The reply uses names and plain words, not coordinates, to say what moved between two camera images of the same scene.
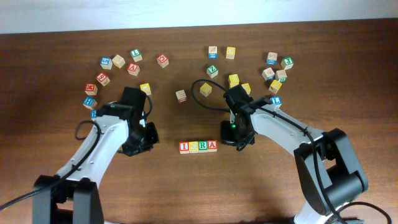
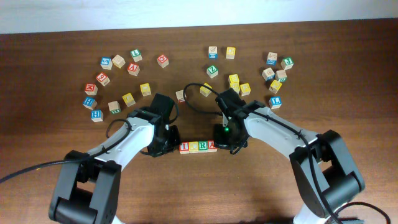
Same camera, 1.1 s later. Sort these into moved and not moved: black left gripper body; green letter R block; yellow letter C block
Moved: black left gripper body
Not moved: green letter R block; yellow letter C block
